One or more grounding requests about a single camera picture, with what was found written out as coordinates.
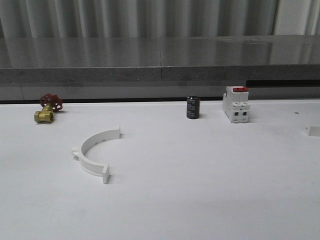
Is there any white half pipe clamp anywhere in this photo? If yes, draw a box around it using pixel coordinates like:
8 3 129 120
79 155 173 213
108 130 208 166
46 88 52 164
71 125 121 184
302 125 320 137

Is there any black cylindrical capacitor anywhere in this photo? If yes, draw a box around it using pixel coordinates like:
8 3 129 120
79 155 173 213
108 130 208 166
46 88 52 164
186 96 201 120

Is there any grey stone counter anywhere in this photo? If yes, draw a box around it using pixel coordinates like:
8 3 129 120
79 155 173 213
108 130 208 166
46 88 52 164
0 35 320 102

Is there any brass valve red handwheel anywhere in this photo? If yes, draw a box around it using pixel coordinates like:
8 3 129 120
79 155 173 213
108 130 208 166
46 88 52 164
34 93 63 123

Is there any grey pleated curtain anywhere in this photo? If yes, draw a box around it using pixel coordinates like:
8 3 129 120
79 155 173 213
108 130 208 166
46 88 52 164
0 0 320 39

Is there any white circuit breaker red switch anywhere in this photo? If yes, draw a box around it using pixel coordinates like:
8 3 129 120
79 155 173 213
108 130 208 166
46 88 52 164
223 86 251 124

